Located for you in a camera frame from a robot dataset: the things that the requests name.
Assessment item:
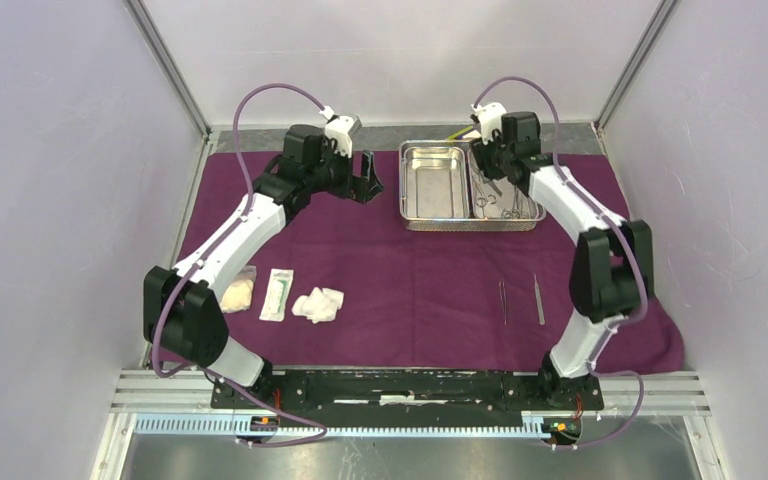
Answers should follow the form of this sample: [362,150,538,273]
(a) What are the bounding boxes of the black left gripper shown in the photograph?
[306,138,384,205]

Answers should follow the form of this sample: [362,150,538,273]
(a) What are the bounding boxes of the metal mesh instrument tray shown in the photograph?
[398,140,540,232]

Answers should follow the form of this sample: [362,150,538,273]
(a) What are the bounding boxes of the thin curved steel tweezers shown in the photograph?
[498,280,508,326]

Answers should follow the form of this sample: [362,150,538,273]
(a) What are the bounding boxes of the white gauze wad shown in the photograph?
[291,287,345,324]

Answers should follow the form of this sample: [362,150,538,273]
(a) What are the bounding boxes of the suture packet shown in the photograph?
[259,269,294,322]

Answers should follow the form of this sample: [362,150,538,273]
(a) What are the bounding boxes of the steel forceps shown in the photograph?
[533,273,546,326]

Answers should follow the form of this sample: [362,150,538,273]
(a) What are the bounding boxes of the steel needle holder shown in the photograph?
[500,185,534,219]

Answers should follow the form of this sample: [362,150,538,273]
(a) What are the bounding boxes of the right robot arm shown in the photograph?
[470,102,653,408]

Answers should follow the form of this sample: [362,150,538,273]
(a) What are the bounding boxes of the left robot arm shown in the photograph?
[143,116,383,408]

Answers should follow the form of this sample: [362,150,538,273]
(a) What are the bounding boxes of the steel surgical scissors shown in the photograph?
[471,170,501,210]

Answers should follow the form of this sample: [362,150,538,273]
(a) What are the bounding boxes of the steel right inner pan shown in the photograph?
[468,152,545,222]

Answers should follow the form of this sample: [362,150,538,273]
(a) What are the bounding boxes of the steel pan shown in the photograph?
[400,144,468,221]
[468,152,545,222]

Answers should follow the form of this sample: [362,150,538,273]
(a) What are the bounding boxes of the steel left inner pan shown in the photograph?
[400,144,468,221]

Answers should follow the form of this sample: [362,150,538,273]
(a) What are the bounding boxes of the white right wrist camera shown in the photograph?
[472,102,507,145]

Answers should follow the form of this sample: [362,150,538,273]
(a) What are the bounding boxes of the aluminium corner frame rail right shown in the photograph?
[593,0,681,135]

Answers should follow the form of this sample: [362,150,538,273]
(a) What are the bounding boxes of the aluminium corner frame rail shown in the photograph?
[123,0,212,139]
[593,0,681,135]

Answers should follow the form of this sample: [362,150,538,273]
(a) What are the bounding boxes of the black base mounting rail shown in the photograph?
[210,368,605,429]

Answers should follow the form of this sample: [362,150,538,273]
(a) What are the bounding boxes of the aluminium corner frame rail left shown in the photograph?
[123,0,212,139]

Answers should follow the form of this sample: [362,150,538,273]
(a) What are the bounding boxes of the aluminium front frame rail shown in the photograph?
[110,370,711,439]

